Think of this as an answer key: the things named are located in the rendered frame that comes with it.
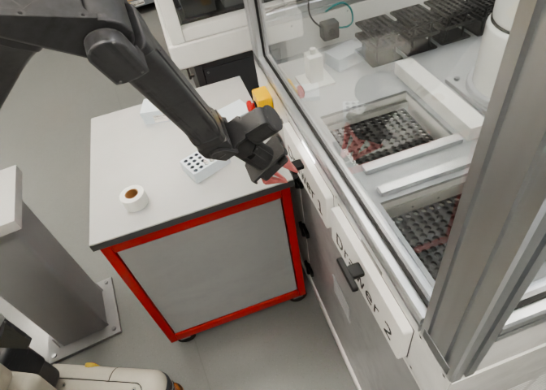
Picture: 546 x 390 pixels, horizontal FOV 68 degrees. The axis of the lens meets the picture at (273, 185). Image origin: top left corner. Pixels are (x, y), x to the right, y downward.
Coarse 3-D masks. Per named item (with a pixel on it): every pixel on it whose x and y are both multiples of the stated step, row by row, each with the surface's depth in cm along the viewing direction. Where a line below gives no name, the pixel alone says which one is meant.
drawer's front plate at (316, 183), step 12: (288, 132) 102; (288, 144) 106; (300, 144) 99; (288, 156) 111; (300, 156) 97; (312, 168) 92; (312, 180) 93; (324, 192) 87; (324, 204) 88; (324, 216) 92
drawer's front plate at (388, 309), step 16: (336, 208) 83; (336, 224) 83; (352, 240) 77; (352, 256) 79; (368, 256) 74; (368, 272) 72; (368, 288) 75; (384, 288) 70; (368, 304) 79; (384, 304) 69; (384, 320) 72; (400, 320) 65; (400, 336) 66; (400, 352) 69
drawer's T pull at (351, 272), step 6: (336, 258) 77; (342, 258) 77; (342, 264) 76; (354, 264) 76; (342, 270) 75; (348, 270) 75; (354, 270) 75; (360, 270) 75; (348, 276) 74; (354, 276) 74; (360, 276) 74; (348, 282) 74; (354, 282) 73; (354, 288) 72
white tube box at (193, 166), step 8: (184, 160) 121; (192, 160) 120; (200, 160) 120; (208, 160) 119; (216, 160) 118; (184, 168) 120; (192, 168) 119; (200, 168) 117; (208, 168) 118; (216, 168) 120; (192, 176) 118; (200, 176) 117; (208, 176) 120
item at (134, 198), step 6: (132, 186) 115; (138, 186) 115; (126, 192) 114; (132, 192) 115; (138, 192) 113; (144, 192) 114; (120, 198) 112; (126, 198) 112; (132, 198) 112; (138, 198) 112; (144, 198) 113; (126, 204) 111; (132, 204) 111; (138, 204) 112; (144, 204) 114; (132, 210) 113; (138, 210) 114
